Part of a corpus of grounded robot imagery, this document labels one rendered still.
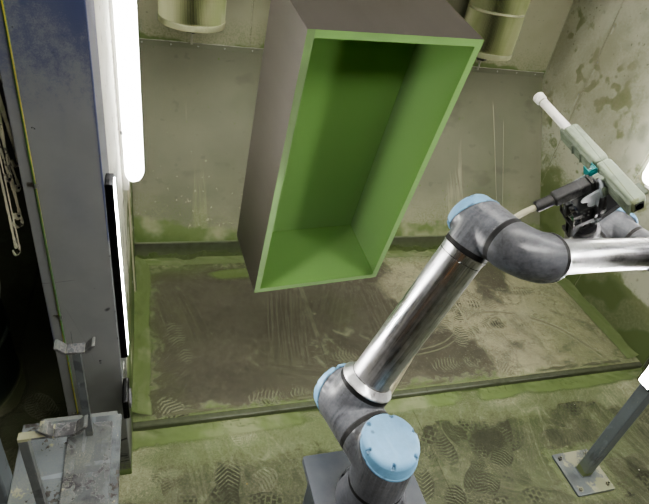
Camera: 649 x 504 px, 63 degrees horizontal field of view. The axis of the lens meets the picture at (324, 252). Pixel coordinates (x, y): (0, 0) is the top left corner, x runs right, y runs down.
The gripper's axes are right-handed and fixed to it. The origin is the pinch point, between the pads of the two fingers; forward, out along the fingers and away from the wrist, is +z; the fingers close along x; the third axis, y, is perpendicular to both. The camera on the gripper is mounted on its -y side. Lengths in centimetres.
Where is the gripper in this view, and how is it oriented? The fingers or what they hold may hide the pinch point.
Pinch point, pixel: (597, 176)
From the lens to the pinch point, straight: 148.8
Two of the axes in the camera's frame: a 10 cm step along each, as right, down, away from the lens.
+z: -3.0, -5.5, -7.8
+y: -9.2, 3.7, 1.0
